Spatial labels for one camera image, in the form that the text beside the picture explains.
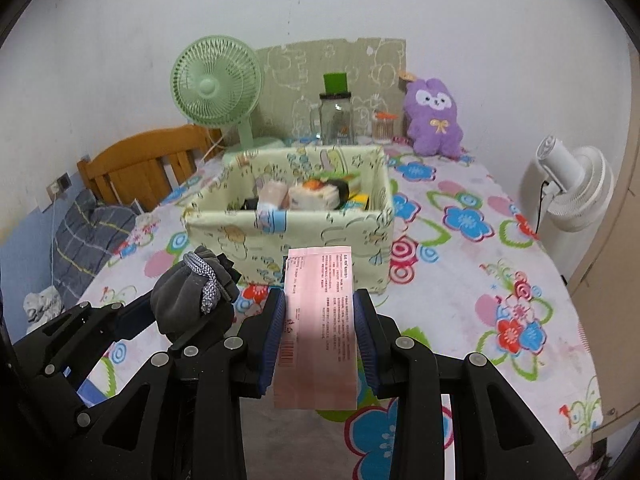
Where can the green orange tissue pack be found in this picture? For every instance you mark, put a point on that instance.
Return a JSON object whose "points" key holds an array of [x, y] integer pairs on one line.
{"points": [[349, 189]]}

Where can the green desk fan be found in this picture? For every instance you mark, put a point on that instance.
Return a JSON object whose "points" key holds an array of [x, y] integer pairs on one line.
{"points": [[216, 83]]}

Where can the cardboard panel with cartoon drawings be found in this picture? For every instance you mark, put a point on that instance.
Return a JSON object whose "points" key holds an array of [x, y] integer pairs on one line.
{"points": [[299, 77]]}

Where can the floral tablecloth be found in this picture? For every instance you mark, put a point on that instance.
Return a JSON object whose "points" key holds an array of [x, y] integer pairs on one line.
{"points": [[466, 274]]}

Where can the yellow cartoon fabric storage box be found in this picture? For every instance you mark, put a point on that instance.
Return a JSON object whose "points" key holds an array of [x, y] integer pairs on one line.
{"points": [[257, 242]]}

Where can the white pink wet wipes pack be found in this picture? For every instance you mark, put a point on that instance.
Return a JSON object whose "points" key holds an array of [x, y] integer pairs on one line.
{"points": [[273, 196]]}

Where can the cotton swab jar orange lid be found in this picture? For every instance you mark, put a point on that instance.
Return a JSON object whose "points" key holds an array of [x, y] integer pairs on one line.
{"points": [[383, 127]]}

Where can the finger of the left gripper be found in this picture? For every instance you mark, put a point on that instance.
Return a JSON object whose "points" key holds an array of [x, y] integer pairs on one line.
{"points": [[47, 430], [208, 331]]}

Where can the purple plush bunny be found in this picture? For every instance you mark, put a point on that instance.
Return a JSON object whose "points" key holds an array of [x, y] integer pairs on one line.
{"points": [[432, 117]]}

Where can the crumpled white cloth on bed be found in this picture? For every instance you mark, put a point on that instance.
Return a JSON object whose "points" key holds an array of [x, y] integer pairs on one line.
{"points": [[42, 307]]}

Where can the wooden bed headboard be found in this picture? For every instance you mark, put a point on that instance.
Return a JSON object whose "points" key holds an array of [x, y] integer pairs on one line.
{"points": [[142, 167]]}

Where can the grey drawstring pouch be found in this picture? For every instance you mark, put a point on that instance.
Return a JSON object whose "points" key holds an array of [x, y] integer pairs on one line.
{"points": [[200, 284]]}

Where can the wall power socket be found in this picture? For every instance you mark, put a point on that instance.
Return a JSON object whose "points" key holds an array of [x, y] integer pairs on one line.
{"points": [[59, 186]]}

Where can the pink paper packet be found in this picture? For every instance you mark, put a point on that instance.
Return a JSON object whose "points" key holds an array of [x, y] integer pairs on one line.
{"points": [[317, 361]]}

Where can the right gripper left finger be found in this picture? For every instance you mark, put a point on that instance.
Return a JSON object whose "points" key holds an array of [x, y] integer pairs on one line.
{"points": [[179, 417]]}

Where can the white tissue pack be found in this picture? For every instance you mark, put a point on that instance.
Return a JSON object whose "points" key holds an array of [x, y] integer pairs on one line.
{"points": [[313, 195]]}

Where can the white standing fan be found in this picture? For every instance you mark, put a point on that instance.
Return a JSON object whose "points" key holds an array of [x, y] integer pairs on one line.
{"points": [[568, 193]]}

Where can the glass jar with green lid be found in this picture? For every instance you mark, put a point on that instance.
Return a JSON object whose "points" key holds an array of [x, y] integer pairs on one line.
{"points": [[334, 114]]}

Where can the grey plaid pillow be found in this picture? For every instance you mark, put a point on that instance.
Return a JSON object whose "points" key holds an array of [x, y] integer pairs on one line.
{"points": [[86, 239]]}

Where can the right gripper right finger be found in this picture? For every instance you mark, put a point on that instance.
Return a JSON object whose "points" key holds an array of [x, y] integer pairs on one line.
{"points": [[440, 415]]}

